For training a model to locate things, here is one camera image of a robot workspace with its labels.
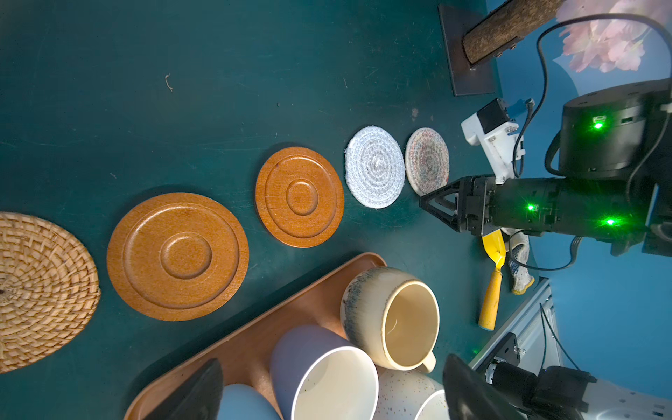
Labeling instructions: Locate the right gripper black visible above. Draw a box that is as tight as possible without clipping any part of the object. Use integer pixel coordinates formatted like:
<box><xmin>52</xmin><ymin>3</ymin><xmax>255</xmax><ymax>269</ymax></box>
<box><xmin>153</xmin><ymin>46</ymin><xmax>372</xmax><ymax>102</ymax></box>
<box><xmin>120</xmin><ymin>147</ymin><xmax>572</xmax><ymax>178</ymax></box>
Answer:
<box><xmin>419</xmin><ymin>176</ymin><xmax>496</xmax><ymax>236</ymax></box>

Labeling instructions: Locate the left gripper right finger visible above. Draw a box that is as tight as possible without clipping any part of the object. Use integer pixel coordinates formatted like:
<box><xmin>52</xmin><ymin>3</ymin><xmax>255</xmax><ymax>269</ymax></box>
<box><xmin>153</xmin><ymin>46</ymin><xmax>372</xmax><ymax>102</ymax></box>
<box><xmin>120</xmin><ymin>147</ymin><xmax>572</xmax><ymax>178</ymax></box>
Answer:
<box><xmin>442</xmin><ymin>353</ymin><xmax>524</xmax><ymax>420</ymax></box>

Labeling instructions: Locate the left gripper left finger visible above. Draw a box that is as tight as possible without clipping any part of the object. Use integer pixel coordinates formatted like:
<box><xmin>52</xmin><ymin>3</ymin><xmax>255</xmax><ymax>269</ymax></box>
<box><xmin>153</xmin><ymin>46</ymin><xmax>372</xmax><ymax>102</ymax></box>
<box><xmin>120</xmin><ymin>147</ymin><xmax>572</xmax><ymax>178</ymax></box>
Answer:
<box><xmin>145</xmin><ymin>359</ymin><xmax>224</xmax><ymax>420</ymax></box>

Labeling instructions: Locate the light blue mug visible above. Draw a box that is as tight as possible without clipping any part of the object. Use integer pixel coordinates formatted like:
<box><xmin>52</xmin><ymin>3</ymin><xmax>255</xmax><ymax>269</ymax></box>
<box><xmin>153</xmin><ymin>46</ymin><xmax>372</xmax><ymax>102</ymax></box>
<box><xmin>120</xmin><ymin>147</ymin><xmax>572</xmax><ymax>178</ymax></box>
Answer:
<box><xmin>216</xmin><ymin>384</ymin><xmax>280</xmax><ymax>420</ymax></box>

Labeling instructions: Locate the grey woven coaster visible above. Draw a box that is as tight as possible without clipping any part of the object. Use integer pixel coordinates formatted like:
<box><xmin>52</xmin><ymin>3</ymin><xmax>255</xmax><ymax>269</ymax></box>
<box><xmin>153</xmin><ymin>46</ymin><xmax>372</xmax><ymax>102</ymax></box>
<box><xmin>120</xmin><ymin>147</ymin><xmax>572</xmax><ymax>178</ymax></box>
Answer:
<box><xmin>345</xmin><ymin>126</ymin><xmax>405</xmax><ymax>209</ymax></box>

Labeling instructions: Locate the beige glazed mug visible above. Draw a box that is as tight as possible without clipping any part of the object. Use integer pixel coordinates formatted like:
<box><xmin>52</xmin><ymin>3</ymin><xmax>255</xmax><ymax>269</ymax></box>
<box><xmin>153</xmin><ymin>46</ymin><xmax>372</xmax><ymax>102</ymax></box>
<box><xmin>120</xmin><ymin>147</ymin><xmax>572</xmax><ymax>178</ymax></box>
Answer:
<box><xmin>341</xmin><ymin>267</ymin><xmax>440</xmax><ymax>374</ymax></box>

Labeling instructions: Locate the purple mug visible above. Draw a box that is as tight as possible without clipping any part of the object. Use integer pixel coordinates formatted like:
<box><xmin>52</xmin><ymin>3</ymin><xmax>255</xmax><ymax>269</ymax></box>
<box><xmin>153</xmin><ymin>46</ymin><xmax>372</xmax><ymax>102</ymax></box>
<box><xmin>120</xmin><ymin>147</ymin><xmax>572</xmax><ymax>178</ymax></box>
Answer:
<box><xmin>271</xmin><ymin>325</ymin><xmax>380</xmax><ymax>419</ymax></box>

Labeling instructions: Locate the wooden coaster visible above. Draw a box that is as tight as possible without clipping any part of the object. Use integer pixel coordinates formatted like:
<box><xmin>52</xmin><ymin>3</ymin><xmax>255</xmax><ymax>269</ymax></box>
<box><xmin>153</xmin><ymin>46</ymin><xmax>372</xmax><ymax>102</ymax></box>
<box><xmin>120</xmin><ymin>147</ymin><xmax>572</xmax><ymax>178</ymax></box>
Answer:
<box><xmin>107</xmin><ymin>192</ymin><xmax>250</xmax><ymax>322</ymax></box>
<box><xmin>255</xmin><ymin>147</ymin><xmax>345</xmax><ymax>249</ymax></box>

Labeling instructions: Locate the woven rattan coaster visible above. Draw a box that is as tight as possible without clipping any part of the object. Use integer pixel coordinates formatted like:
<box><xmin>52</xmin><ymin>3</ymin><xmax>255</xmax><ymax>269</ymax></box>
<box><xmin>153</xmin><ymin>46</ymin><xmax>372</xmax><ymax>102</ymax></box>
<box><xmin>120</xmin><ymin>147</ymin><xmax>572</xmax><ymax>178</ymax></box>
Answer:
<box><xmin>1</xmin><ymin>212</ymin><xmax>102</xmax><ymax>374</ymax></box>

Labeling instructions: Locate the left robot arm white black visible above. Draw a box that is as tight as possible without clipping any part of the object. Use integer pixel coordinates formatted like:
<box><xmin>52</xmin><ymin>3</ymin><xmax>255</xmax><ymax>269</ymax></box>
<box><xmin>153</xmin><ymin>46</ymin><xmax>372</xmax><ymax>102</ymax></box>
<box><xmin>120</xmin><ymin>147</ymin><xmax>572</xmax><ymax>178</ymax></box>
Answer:
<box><xmin>145</xmin><ymin>355</ymin><xmax>671</xmax><ymax>419</ymax></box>

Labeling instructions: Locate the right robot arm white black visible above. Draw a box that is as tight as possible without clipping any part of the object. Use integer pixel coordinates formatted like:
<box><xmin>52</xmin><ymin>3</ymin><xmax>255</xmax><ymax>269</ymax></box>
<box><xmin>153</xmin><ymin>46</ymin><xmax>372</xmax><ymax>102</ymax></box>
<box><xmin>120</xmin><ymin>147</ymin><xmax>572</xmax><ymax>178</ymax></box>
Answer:
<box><xmin>420</xmin><ymin>79</ymin><xmax>671</xmax><ymax>257</ymax></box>

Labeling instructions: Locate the brown wooden tray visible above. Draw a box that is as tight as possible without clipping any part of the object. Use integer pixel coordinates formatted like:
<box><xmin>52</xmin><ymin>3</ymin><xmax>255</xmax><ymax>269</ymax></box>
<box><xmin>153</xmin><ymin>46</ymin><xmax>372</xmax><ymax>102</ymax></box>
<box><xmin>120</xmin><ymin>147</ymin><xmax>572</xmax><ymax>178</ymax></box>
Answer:
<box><xmin>124</xmin><ymin>252</ymin><xmax>387</xmax><ymax>419</ymax></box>

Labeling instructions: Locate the yellow toy shovel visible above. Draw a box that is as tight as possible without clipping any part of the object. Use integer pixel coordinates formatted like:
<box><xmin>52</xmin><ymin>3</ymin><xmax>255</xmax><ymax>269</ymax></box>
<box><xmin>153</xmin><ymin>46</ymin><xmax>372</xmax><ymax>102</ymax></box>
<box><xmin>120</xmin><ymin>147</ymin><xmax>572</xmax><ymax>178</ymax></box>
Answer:
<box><xmin>479</xmin><ymin>229</ymin><xmax>507</xmax><ymax>331</ymax></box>

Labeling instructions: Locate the white speckled mug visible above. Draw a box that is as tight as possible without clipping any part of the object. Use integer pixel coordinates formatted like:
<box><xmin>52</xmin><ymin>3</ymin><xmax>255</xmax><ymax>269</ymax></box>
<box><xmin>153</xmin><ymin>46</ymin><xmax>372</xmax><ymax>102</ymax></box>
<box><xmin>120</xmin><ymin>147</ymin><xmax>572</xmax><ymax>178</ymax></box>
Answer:
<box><xmin>374</xmin><ymin>370</ymin><xmax>450</xmax><ymax>420</ymax></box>

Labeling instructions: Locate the white work glove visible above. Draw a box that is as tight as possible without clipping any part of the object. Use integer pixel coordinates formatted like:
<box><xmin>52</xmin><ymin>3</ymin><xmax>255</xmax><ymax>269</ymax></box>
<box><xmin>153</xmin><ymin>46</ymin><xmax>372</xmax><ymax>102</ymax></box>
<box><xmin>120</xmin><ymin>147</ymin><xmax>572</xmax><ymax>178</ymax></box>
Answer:
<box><xmin>502</xmin><ymin>227</ymin><xmax>535</xmax><ymax>296</ymax></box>

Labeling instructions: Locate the pink cherry blossom tree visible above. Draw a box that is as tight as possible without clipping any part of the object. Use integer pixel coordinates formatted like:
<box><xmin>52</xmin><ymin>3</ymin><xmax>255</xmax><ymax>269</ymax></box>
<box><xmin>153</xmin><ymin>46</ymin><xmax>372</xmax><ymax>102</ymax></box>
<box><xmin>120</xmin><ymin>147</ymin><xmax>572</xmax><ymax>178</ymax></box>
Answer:
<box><xmin>463</xmin><ymin>1</ymin><xmax>671</xmax><ymax>73</ymax></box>

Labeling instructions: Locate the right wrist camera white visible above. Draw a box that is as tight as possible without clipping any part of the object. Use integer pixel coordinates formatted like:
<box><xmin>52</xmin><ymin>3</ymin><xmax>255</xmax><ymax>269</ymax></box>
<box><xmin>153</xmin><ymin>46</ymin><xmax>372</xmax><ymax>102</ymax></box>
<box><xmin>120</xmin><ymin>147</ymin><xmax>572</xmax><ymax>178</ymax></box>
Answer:
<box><xmin>461</xmin><ymin>98</ymin><xmax>526</xmax><ymax>185</ymax></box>

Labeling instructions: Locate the aluminium frame rail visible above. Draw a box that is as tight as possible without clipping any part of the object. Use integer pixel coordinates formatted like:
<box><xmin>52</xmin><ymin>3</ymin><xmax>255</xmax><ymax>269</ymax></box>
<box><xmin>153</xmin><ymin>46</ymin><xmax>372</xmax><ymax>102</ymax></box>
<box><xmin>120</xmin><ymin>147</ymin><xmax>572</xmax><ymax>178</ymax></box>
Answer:
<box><xmin>468</xmin><ymin>278</ymin><xmax>559</xmax><ymax>374</ymax></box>

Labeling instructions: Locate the tree base plate dark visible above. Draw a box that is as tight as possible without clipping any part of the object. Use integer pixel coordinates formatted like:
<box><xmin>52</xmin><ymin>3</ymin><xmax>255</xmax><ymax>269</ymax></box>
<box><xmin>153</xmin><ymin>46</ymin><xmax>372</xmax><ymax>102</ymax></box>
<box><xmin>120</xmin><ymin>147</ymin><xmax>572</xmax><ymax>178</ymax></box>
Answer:
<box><xmin>439</xmin><ymin>5</ymin><xmax>495</xmax><ymax>96</ymax></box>

